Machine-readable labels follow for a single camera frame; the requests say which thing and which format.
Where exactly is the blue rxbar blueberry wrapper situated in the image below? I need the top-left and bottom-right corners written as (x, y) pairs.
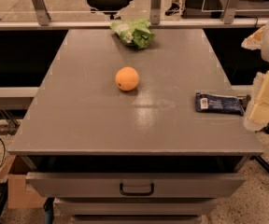
top-left (195, 92), bottom-right (244, 116)

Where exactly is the cardboard box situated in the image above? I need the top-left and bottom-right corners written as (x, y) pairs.
top-left (0, 155), bottom-right (46, 209)

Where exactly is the green chip bag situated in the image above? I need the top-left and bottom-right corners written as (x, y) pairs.
top-left (110, 19), bottom-right (155, 49)

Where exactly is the orange fruit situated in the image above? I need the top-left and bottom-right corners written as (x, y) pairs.
top-left (115, 67), bottom-right (139, 91)

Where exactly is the black drawer handle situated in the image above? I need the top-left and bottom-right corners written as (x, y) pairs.
top-left (120, 183), bottom-right (154, 197)

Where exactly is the metal railing frame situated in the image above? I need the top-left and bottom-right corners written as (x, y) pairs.
top-left (0, 0), bottom-right (268, 30)

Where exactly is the grey drawer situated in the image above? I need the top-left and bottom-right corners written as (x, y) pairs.
top-left (55, 198), bottom-right (217, 216)
top-left (26, 172), bottom-right (245, 198)

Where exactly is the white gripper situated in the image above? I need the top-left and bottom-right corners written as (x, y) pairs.
top-left (241, 21), bottom-right (269, 131)

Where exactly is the grey middle drawer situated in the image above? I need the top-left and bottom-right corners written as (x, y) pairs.
top-left (55, 198), bottom-right (217, 216)

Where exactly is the grey top drawer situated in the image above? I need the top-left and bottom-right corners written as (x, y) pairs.
top-left (26, 172), bottom-right (245, 198)

